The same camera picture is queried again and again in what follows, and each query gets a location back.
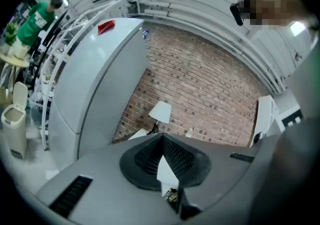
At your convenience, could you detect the white pot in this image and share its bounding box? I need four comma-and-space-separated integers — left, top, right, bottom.
11, 42, 30, 59

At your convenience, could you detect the black monitor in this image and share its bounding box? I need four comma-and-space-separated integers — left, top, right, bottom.
42, 8, 70, 47

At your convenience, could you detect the person's face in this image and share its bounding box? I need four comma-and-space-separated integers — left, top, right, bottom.
243, 0, 310, 28

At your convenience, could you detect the green potted plant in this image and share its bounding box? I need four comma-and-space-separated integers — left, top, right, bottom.
4, 21, 19, 47

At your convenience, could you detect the cream pedal trash bin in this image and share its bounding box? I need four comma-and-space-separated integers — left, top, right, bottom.
1, 81, 29, 159

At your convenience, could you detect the white shade table lamp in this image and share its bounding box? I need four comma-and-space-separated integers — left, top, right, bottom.
148, 100, 173, 135

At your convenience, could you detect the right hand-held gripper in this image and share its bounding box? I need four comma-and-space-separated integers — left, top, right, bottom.
249, 95, 305, 148

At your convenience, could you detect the red sticker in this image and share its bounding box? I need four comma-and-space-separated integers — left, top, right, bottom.
97, 19, 116, 36

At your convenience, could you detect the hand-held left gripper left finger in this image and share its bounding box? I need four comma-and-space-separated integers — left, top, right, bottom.
36, 132, 181, 224

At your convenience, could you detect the round wooden side table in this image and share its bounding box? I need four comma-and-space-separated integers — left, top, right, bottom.
0, 52, 30, 90

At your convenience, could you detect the grey refrigerator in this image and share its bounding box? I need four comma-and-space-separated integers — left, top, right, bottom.
48, 17, 152, 161

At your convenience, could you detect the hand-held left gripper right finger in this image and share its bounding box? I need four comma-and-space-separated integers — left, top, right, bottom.
161, 132, 263, 221

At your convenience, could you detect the black head camera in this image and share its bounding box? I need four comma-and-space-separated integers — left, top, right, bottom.
229, 2, 245, 27

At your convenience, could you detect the white metal shelf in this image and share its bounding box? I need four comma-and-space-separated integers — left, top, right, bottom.
39, 0, 126, 151

